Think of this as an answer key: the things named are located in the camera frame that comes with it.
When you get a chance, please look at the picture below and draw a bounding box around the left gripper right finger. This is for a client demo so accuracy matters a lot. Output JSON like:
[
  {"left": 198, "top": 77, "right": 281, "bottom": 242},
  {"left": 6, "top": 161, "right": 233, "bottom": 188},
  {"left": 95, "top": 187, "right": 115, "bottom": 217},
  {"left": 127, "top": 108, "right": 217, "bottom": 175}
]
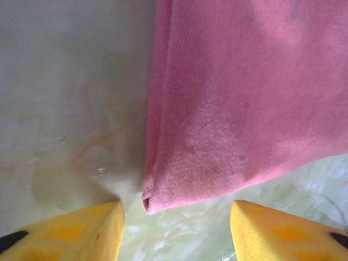
[{"left": 230, "top": 200, "right": 348, "bottom": 261}]

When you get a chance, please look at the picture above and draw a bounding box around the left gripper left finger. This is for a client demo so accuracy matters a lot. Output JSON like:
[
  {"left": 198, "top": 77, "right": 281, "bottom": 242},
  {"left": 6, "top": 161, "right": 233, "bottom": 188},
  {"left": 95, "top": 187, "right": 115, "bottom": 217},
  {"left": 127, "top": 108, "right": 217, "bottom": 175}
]
[{"left": 0, "top": 200, "right": 126, "bottom": 261}]

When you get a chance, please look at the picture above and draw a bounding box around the pink t-shirt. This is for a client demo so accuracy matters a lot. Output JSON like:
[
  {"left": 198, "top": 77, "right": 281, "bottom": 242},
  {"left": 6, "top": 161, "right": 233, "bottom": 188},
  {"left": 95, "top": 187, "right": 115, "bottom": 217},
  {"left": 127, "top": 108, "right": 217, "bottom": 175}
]
[{"left": 141, "top": 0, "right": 348, "bottom": 216}]

